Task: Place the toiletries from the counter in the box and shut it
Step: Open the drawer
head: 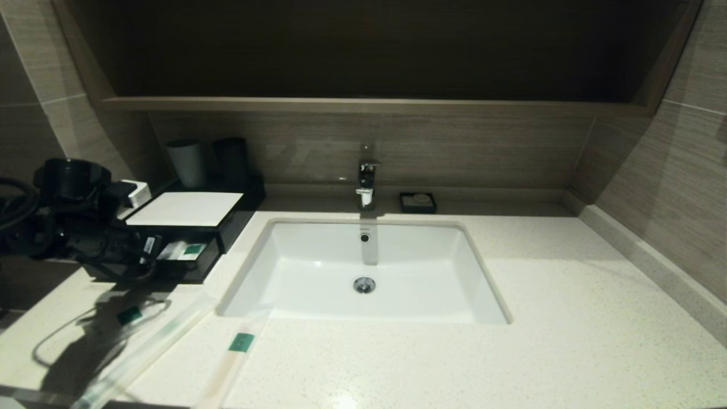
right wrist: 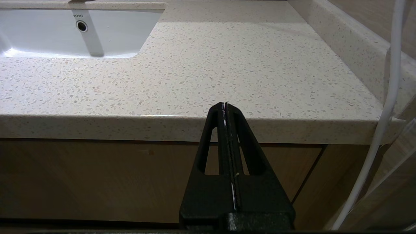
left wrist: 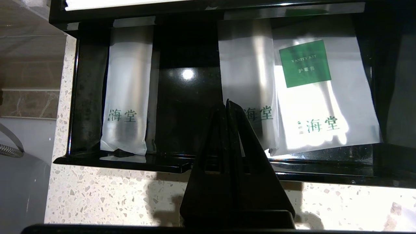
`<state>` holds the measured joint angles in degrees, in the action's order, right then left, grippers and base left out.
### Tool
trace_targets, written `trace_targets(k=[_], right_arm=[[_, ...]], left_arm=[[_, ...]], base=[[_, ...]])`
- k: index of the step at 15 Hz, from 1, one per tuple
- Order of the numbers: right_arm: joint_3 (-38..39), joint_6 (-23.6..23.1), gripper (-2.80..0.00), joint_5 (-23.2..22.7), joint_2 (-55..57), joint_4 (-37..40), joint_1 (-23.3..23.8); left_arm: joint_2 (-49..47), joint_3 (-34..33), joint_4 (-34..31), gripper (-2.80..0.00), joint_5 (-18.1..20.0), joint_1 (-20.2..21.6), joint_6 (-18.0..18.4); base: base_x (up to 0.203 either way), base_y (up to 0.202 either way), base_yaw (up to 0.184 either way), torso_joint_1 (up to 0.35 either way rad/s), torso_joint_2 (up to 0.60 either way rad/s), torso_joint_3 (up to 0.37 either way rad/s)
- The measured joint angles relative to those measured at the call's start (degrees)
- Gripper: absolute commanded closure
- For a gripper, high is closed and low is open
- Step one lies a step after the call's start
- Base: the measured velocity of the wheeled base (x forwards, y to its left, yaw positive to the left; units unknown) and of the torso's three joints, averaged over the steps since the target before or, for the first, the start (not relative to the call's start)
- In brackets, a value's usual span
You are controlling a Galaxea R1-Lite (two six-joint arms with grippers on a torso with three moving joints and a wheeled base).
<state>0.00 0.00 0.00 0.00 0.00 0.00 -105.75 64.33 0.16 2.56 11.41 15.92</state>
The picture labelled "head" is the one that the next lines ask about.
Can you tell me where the black drawer box housing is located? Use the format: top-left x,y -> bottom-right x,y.
125,191 -> 254,254

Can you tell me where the narrow white wrapped packet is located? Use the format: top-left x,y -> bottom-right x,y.
157,241 -> 188,261

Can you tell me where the white paper card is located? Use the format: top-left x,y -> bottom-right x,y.
126,191 -> 244,227

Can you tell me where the small clear green-label sachet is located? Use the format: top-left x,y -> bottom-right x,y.
85,298 -> 169,356

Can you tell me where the pale grey cup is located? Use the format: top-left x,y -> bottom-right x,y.
165,139 -> 206,189

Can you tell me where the long clear toothbrush packet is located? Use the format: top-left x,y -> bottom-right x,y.
71,292 -> 220,409

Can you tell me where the black cup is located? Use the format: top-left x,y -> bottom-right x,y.
212,137 -> 249,187

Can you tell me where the beige comb packet green label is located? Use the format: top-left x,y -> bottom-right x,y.
193,310 -> 274,409

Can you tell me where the chrome faucet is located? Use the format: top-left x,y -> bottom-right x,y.
356,144 -> 382,212

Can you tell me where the black soap dish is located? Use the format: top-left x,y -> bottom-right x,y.
399,193 -> 438,214

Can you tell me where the white ceramic sink basin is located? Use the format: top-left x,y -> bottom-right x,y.
219,218 -> 513,325

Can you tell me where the thin black camera cable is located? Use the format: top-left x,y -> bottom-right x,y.
84,253 -> 161,283

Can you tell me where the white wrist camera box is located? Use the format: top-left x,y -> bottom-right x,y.
119,179 -> 153,210

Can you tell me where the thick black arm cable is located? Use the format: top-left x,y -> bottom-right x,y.
0,178 -> 41,229

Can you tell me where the wooden wall shelf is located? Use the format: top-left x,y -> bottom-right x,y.
99,95 -> 651,118

